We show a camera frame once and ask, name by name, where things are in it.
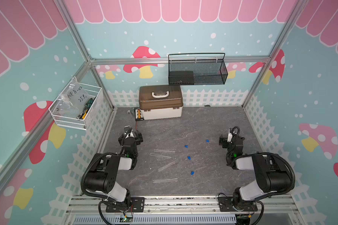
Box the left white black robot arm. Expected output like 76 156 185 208
80 126 143 212

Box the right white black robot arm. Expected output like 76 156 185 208
219 126 295 211

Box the clear test tube diagonal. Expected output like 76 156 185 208
157 159 178 172

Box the black yellow battery charger board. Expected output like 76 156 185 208
134 107 144 121

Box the brown lid storage toolbox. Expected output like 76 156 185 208
139 85 184 120

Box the green yellow tool in basket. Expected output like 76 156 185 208
77 98 95 120

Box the clear plastic labelled bag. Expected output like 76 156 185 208
57 78 92 118

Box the black box in mesh basket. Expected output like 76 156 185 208
168 71 194 85

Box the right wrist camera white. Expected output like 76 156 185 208
227 127 233 143

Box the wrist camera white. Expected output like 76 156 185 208
227 127 233 143
124 126 132 136

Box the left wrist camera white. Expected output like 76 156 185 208
124 126 132 136

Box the white wire wall basket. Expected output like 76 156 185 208
49 78 103 130

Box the black mesh wall basket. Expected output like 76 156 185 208
168 52 228 85

